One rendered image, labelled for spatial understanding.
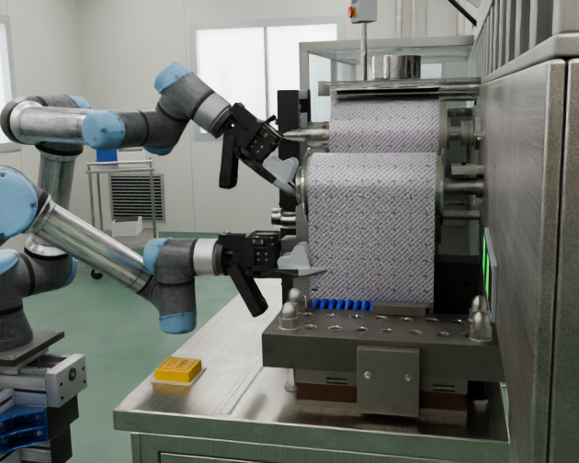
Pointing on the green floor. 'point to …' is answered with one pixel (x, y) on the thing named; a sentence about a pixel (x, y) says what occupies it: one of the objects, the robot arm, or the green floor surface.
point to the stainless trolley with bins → (136, 160)
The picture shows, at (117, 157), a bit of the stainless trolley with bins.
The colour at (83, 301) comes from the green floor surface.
